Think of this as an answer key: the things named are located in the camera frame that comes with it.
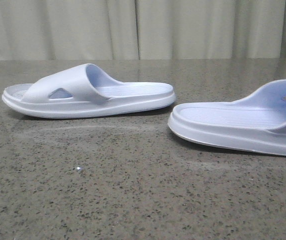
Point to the light blue slipper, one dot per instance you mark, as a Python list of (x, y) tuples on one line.
[(86, 91)]

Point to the light blue slipper inserted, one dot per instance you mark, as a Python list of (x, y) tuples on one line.
[(256, 123)]

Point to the beige pleated curtain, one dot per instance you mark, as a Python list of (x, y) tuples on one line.
[(142, 29)]

